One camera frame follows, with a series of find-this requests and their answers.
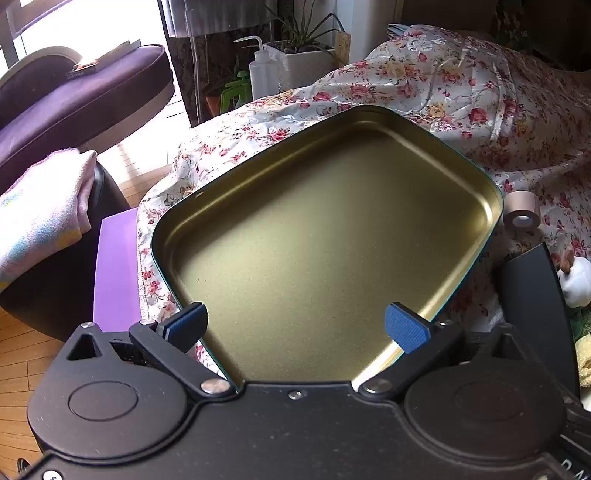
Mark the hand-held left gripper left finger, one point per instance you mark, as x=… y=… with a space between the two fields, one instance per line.
x=187 y=323

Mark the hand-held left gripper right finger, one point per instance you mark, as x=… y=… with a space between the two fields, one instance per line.
x=406 y=328

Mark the brown tape roll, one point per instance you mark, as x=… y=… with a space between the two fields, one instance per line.
x=521 y=210

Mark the gold metal tin tray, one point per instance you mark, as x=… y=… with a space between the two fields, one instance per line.
x=323 y=240

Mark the white plush toy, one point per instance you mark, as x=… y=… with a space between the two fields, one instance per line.
x=574 y=282

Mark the purple flat board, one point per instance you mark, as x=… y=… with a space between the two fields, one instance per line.
x=117 y=272

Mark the yellow knitted cloth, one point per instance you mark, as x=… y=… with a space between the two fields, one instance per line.
x=584 y=362

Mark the pink pastel towel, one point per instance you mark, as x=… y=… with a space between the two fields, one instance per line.
x=44 y=217

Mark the floral printed cloth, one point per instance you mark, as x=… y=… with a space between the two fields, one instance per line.
x=461 y=92

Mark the terracotta flower pot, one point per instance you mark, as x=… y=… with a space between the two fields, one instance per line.
x=212 y=105

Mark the green plastic sprayer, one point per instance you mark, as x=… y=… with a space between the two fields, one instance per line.
x=235 y=90

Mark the purple cushioned sofa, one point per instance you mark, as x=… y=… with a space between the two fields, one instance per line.
x=69 y=104

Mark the white squeeze bottle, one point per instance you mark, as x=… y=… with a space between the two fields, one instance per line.
x=259 y=69

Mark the dark book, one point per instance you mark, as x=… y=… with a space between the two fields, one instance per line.
x=101 y=59

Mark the green leafy plant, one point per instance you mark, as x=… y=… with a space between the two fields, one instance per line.
x=302 y=23

